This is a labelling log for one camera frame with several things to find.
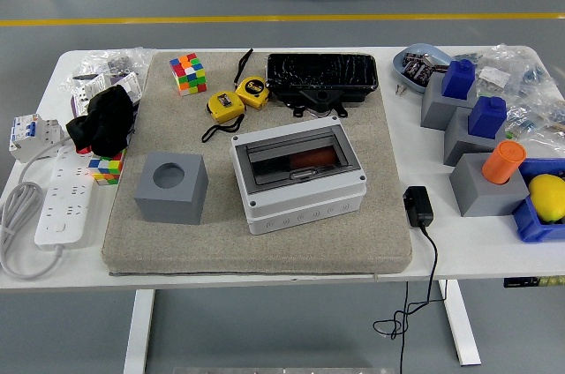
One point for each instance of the yellow tape measure 5m label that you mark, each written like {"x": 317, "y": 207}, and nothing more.
{"x": 251, "y": 89}

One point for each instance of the clear bag of screws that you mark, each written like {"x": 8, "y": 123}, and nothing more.
{"x": 110, "y": 61}

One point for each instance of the pale blue dish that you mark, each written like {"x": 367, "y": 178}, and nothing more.
{"x": 399, "y": 69}

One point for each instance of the white power strip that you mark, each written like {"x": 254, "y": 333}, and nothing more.
{"x": 62, "y": 215}

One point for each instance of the black cloth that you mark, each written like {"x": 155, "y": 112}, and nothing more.
{"x": 106, "y": 118}

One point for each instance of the small colourful puzzle cube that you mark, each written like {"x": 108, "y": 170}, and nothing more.
{"x": 106, "y": 169}

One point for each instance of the black plastic bracket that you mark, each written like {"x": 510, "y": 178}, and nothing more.
{"x": 320, "y": 98}

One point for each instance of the grey-brown mat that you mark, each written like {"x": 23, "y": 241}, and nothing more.
{"x": 265, "y": 255}

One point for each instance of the dark circuit modules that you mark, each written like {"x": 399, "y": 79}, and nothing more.
{"x": 417, "y": 67}

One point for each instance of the black power adapter plug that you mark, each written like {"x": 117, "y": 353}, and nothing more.
{"x": 418, "y": 208}

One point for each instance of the orange cylinder battery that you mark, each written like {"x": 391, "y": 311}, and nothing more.
{"x": 503, "y": 162}
{"x": 313, "y": 157}

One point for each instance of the yellow tape measure grey label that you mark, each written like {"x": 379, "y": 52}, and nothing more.
{"x": 225, "y": 105}

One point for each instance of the clear bags of small parts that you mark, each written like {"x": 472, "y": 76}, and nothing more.
{"x": 529, "y": 78}

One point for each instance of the blue plastic block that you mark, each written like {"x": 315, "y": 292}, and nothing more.
{"x": 485, "y": 120}
{"x": 459, "y": 80}

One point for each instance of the yellow lemon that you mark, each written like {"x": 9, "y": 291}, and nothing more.
{"x": 549, "y": 197}

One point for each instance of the small metal clip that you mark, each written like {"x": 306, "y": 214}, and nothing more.
{"x": 400, "y": 90}

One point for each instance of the white table leg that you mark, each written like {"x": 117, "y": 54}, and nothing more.
{"x": 461, "y": 325}
{"x": 139, "y": 330}

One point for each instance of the large colourful puzzle cube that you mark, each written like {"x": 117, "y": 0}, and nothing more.
{"x": 187, "y": 76}

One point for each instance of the white circuit breaker blue switches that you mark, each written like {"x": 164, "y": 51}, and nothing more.
{"x": 26, "y": 136}

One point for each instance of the blue storage bin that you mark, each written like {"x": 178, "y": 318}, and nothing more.
{"x": 534, "y": 226}

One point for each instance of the black plastic tray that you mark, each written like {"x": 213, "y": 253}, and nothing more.
{"x": 322, "y": 72}

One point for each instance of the grey holder block square hole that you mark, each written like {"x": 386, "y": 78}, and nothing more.
{"x": 434, "y": 111}
{"x": 459, "y": 147}

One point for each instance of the grey holder block round hole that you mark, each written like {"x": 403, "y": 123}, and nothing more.
{"x": 481, "y": 197}
{"x": 170, "y": 206}

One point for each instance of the white breaker with purple label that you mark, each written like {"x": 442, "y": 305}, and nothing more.
{"x": 95, "y": 87}

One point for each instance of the black table control panel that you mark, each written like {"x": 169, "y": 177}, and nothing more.
{"x": 518, "y": 282}

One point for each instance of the grey junction box smoked lid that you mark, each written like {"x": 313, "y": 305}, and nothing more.
{"x": 309, "y": 215}

